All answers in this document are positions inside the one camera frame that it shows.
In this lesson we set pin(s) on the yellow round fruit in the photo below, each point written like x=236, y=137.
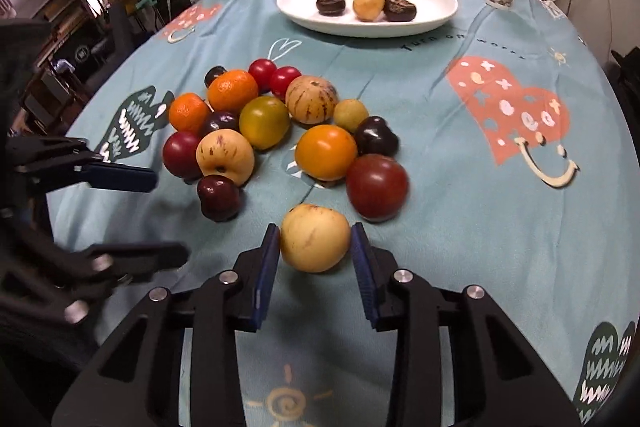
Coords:
x=368, y=5

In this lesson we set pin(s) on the green tomato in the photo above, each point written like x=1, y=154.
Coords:
x=264, y=123

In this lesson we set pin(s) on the small tangerine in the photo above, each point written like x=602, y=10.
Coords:
x=188, y=112

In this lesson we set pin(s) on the yellow-green round fruit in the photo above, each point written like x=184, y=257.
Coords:
x=350, y=115

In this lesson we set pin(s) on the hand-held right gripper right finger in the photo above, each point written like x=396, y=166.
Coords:
x=363, y=272

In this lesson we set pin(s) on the orange tomato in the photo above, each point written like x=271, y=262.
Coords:
x=326, y=152

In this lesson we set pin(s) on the dark purple plum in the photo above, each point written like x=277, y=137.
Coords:
x=220, y=122
x=376, y=136

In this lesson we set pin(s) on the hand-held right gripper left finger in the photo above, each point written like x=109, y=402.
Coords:
x=266, y=272

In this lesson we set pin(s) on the plain yellow pepino melon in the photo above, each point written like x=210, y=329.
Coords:
x=315, y=238

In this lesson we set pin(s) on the dark plum on plate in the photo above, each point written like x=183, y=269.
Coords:
x=400, y=9
x=330, y=5

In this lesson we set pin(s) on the striped pepino melon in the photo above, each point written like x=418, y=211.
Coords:
x=311, y=100

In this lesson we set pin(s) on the red cherry tomato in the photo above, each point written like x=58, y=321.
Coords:
x=261, y=71
x=286, y=80

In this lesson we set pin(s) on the printed blue tablecloth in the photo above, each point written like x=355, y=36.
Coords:
x=450, y=257

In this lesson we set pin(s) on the large tangerine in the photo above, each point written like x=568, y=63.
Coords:
x=232, y=91

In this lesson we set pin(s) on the red plum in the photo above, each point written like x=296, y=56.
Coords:
x=180, y=153

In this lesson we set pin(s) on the large dark red cherry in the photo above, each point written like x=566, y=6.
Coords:
x=218, y=198

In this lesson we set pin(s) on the green plastic object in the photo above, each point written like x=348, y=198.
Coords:
x=142, y=4

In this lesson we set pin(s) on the white oval plate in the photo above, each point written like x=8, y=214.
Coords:
x=430, y=4

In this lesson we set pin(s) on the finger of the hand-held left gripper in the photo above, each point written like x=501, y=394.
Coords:
x=145, y=256
x=125, y=179

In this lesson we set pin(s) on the small dark cherry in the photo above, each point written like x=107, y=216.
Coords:
x=215, y=76

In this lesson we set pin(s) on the dark red tomato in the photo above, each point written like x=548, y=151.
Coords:
x=377, y=187

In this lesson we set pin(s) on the spotted yellow pepino melon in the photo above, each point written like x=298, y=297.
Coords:
x=225, y=155

